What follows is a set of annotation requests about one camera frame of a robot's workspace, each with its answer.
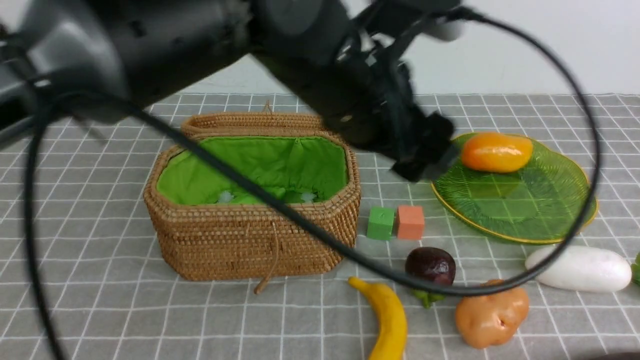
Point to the dark purple mangosteen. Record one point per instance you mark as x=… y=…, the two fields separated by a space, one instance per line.
x=431 y=264

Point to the yellow banana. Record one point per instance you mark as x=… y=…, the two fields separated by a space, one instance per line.
x=393 y=327

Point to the woven rattan basket lid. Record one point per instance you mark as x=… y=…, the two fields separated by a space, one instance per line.
x=265 y=119

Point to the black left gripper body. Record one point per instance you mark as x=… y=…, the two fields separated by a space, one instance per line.
x=381 y=115

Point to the white radish with leaves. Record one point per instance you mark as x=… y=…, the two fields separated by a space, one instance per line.
x=588 y=269

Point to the orange foam cube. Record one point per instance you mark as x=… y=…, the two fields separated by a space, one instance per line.
x=410 y=222

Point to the green glass leaf plate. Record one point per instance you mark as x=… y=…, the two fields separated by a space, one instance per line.
x=535 y=205

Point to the woven rattan basket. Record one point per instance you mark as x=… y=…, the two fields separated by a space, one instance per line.
x=210 y=229

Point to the green foam cube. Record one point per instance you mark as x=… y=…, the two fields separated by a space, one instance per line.
x=380 y=224

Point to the orange mango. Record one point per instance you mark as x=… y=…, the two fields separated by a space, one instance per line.
x=493 y=152

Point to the grey checked tablecloth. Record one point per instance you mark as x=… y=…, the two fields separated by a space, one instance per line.
x=114 y=298

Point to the brown potato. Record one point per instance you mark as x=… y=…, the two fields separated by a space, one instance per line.
x=491 y=320

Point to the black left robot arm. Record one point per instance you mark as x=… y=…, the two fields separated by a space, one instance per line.
x=146 y=50

